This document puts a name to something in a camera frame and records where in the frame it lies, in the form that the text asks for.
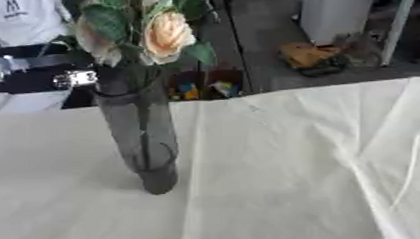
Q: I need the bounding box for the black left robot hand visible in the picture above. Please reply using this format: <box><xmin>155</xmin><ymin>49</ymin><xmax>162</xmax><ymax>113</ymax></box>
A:
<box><xmin>60</xmin><ymin>49</ymin><xmax>144</xmax><ymax>100</ymax></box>

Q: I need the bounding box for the grey glass vase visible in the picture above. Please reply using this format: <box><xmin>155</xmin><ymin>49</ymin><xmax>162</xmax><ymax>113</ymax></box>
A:
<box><xmin>88</xmin><ymin>64</ymin><xmax>184</xmax><ymax>196</ymax></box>

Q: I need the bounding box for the person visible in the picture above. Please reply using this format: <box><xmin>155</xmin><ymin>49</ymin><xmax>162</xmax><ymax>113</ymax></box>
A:
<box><xmin>0</xmin><ymin>0</ymin><xmax>74</xmax><ymax>53</ymax></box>

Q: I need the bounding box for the large peach artificial rose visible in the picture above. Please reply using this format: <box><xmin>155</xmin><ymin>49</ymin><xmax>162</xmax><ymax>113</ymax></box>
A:
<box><xmin>118</xmin><ymin>0</ymin><xmax>221</xmax><ymax>166</ymax></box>

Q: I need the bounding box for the dark box of colourful toys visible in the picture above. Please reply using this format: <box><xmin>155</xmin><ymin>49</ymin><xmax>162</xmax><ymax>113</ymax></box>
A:
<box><xmin>165</xmin><ymin>67</ymin><xmax>247</xmax><ymax>104</ymax></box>

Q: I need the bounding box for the black tripod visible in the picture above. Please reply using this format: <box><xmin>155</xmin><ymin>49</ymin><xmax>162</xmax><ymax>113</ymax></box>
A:
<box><xmin>205</xmin><ymin>0</ymin><xmax>260</xmax><ymax>95</ymax></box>

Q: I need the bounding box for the tan bag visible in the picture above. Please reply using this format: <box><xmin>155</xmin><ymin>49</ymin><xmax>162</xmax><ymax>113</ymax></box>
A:
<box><xmin>276</xmin><ymin>40</ymin><xmax>353</xmax><ymax>79</ymax></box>

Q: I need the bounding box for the white cabinet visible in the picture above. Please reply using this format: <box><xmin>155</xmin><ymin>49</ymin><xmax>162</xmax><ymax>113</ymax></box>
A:
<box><xmin>297</xmin><ymin>0</ymin><xmax>375</xmax><ymax>48</ymax></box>

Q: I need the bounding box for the white pole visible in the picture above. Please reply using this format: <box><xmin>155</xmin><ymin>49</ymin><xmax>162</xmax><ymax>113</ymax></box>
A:
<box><xmin>378</xmin><ymin>0</ymin><xmax>416</xmax><ymax>69</ymax></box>

